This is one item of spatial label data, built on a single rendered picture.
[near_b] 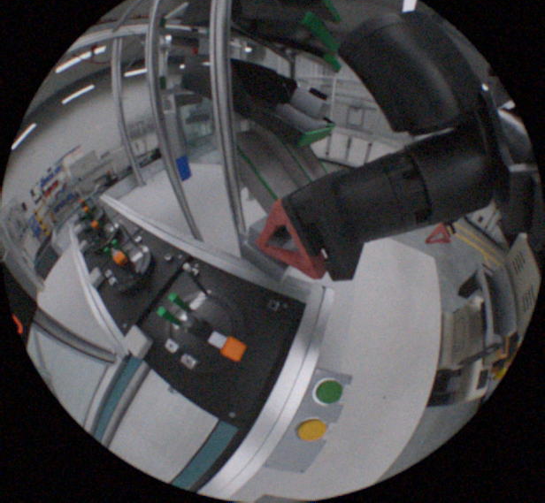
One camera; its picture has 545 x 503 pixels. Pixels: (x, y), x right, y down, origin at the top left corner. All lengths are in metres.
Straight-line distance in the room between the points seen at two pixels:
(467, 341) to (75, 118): 11.53
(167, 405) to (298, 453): 0.24
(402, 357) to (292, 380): 0.30
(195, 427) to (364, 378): 0.35
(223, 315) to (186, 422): 0.24
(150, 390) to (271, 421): 0.24
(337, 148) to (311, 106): 3.84
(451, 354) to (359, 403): 0.43
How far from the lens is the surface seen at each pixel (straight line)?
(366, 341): 0.44
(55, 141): 10.89
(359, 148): 4.01
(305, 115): 0.25
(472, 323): 0.75
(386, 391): 0.47
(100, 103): 10.96
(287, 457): 0.33
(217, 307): 0.28
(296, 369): 0.29
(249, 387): 0.27
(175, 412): 0.39
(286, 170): 0.38
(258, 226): 0.17
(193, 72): 0.35
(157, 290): 0.37
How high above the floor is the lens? 1.24
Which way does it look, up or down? 44 degrees down
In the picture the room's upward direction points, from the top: straight up
